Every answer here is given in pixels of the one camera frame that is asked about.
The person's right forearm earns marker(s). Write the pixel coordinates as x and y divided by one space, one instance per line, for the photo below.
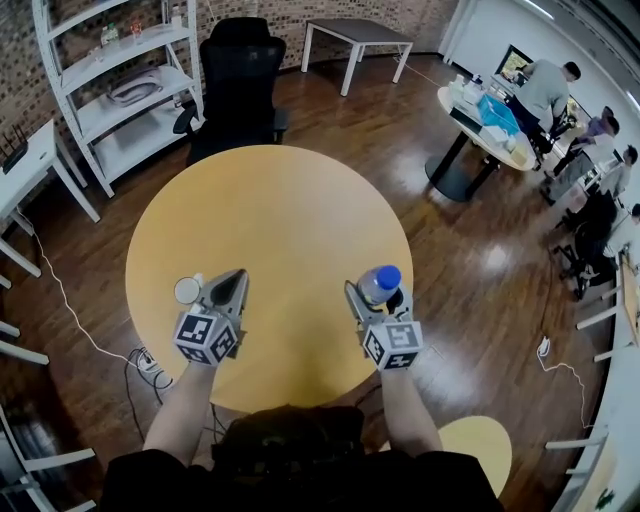
407 415

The person's black clothing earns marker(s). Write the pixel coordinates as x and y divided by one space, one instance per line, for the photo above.
150 485

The black office chair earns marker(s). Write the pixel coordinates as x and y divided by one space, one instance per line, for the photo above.
595 225

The small bottle red cap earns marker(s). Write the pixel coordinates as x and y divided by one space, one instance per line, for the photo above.
136 32

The clear bottle green cap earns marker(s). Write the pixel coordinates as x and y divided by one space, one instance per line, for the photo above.
110 37

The black router with antennas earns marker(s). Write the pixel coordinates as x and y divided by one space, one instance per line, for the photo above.
14 157

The white power strip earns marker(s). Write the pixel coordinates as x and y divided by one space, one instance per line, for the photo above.
147 362
544 347

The black chest pack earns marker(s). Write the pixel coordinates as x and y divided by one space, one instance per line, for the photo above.
290 435

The white round pedestal table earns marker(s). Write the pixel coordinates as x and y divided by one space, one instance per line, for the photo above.
457 170

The blue plastic bin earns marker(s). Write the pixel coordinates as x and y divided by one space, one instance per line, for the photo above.
495 112

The clear plastic bottle blue cap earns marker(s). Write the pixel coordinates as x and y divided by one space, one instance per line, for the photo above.
375 285

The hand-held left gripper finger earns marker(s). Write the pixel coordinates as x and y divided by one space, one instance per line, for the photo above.
240 305
207 300

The small white bottle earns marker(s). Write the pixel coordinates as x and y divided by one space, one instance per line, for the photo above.
176 15

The black framed window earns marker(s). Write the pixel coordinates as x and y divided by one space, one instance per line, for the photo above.
512 62

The large round wooden table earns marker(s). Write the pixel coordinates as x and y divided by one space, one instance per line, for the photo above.
270 210

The person's left forearm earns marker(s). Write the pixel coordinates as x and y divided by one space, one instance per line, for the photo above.
177 415

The white box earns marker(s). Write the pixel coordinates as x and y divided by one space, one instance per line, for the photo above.
495 135

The white metal rack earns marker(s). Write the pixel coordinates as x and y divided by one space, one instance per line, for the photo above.
60 458

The black mesh high-back chair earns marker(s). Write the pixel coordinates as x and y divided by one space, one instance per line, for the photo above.
235 75

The small round yellow table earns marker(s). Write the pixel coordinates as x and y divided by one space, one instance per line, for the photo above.
475 450

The white side table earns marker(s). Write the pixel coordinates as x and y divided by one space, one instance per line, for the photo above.
35 165

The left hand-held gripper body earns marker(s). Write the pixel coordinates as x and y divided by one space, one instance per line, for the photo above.
205 337

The white metal shelf unit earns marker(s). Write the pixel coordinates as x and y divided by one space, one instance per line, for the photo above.
125 125

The beige box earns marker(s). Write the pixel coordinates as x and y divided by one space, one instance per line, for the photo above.
520 152

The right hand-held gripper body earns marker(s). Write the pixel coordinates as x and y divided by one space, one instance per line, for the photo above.
395 345

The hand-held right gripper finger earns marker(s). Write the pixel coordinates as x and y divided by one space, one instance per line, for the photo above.
404 307
361 310

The grey bag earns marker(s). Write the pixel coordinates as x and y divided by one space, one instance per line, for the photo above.
135 87

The long wooden desk white legs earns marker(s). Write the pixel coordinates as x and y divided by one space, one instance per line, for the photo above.
631 300

